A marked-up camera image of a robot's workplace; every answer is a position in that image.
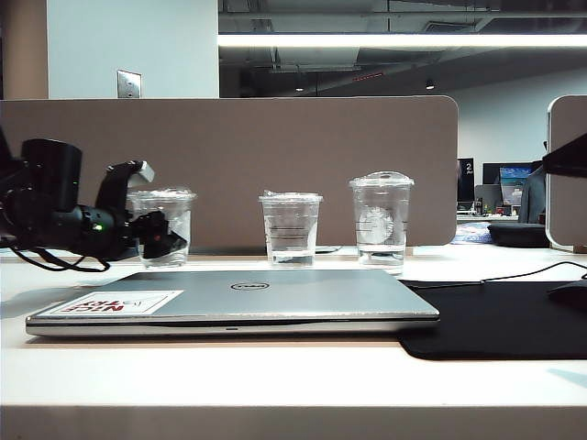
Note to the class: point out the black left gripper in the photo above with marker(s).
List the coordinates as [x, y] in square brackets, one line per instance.
[110, 231]

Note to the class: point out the black mouse pad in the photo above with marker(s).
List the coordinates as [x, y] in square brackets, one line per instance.
[481, 321]

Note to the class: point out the blue patterned cloth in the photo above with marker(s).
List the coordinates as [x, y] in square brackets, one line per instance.
[472, 234]

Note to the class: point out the long white ceiling light strip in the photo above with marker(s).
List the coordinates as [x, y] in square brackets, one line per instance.
[390, 40]

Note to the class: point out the black hanging ceiling spotlight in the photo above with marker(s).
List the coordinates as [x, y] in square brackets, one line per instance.
[430, 84]

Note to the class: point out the black sign with white numeral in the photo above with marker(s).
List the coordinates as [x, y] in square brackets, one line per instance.
[466, 179]

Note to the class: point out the black wrist camera silver bracket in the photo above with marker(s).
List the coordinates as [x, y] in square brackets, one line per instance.
[114, 183]

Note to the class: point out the background computer monitor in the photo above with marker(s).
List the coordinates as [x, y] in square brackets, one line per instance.
[513, 183]

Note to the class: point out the black computer mouse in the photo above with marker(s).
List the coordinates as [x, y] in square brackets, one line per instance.
[573, 295]

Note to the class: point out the tall clear plastic cup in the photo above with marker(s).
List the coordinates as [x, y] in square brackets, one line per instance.
[380, 220]

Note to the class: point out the person in grey jacket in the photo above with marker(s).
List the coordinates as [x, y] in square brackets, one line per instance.
[534, 197]

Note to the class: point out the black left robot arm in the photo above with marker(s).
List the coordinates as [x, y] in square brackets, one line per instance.
[50, 174]

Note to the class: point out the white red-lettered sticker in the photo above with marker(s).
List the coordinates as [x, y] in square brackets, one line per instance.
[151, 300]

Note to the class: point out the medium clear plastic cup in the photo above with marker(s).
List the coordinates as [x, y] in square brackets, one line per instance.
[291, 229]

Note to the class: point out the brown divider panel white trim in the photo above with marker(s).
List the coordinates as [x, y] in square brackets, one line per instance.
[568, 206]

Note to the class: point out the small clear plastic cup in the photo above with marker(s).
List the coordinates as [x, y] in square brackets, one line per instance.
[180, 206]

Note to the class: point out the metal wall switch plate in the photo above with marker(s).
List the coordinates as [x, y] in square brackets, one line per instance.
[129, 84]

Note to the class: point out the black round padded case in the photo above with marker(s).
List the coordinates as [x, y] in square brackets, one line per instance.
[518, 234]

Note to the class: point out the silver closed laptop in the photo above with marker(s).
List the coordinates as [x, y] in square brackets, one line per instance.
[298, 298]

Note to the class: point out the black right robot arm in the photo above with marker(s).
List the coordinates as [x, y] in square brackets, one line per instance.
[571, 158]

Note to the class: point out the wide brown desk divider panel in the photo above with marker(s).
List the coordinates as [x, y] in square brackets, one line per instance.
[275, 151]

